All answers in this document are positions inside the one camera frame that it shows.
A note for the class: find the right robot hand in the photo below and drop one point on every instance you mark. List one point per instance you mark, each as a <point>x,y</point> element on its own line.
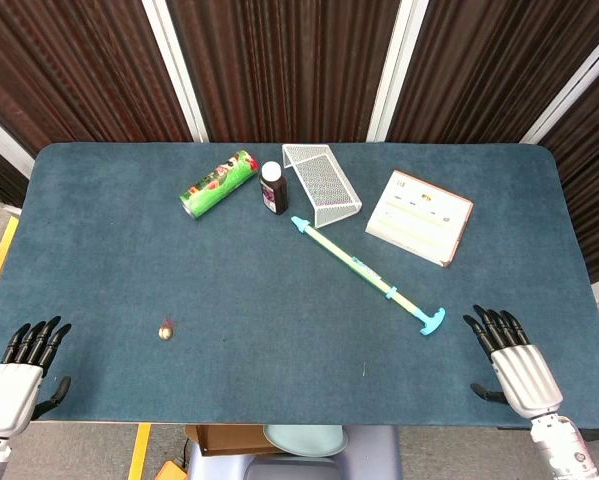
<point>525,375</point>

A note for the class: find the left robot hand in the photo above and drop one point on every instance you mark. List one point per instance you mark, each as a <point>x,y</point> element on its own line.
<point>10,390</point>

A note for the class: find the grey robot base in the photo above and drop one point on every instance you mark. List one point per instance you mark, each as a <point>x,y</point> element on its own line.
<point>299,457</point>

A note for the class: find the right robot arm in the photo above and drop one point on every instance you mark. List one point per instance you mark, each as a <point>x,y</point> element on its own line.
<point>564,447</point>

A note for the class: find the orange object on floor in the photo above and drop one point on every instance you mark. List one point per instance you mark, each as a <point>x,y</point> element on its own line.
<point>171,471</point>

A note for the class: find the blue yellow water pump toy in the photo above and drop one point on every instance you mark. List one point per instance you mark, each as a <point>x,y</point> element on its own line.
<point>366,272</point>

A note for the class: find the white flat cardboard box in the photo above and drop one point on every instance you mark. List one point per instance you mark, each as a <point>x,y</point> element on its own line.
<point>419,217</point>

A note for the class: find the brown cardboard box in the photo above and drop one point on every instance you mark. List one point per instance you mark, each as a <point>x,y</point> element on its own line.
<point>229,440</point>

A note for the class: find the light green round plate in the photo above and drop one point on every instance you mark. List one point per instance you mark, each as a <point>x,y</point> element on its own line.
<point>304,440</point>

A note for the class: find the blue table mat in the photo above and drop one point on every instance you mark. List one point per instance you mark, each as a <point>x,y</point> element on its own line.
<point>299,280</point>

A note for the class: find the green chip can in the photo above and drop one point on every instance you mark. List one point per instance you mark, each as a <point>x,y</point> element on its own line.
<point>219,184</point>

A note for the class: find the dark juice bottle white cap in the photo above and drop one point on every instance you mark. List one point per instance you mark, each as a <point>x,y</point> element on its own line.
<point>273,189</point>

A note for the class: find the white partition frame post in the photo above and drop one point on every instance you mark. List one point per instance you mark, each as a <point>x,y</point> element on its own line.
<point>391,70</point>
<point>175,70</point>
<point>4,140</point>
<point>569,90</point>

